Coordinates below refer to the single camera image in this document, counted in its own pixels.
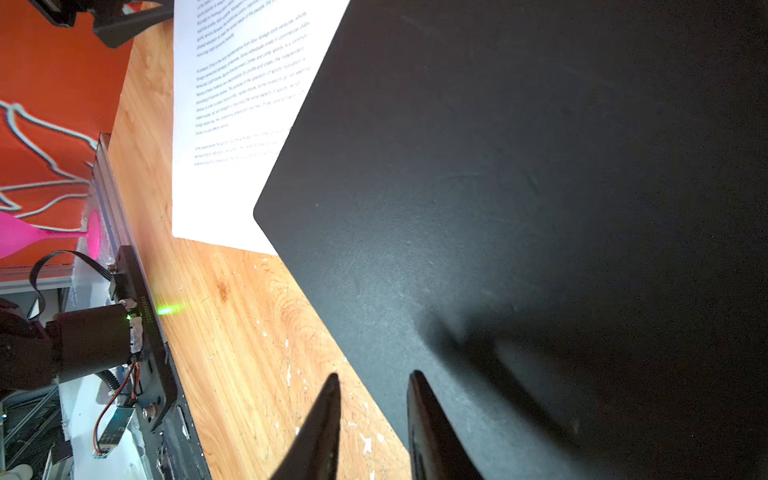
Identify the blue folder black inside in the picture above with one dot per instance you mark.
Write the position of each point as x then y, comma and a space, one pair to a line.
555, 210

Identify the small circuit board with wires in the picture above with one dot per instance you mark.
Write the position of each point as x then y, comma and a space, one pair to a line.
110, 428

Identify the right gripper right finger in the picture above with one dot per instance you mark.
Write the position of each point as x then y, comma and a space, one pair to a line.
435, 450

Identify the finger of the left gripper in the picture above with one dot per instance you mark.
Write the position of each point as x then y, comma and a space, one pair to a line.
114, 27

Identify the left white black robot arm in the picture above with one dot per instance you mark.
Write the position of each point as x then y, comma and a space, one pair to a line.
36, 354

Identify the printed sheet left lower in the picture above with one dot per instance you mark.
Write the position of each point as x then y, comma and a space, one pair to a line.
242, 70

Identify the pink plastic goblet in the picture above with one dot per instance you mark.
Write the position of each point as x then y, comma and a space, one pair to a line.
17, 234

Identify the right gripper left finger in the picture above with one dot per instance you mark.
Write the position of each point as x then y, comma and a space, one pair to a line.
314, 452

